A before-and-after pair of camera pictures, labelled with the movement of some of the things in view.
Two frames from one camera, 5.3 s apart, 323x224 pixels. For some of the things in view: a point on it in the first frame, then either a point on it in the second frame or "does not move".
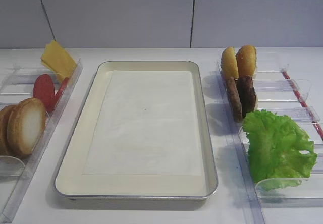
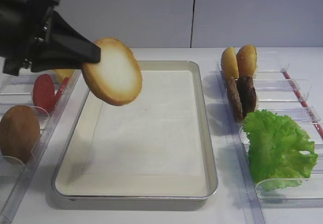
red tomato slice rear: [60, 92] does not move
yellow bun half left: [229, 64] does not move
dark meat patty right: [246, 94] does not move
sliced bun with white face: [26, 125] → [117, 78]
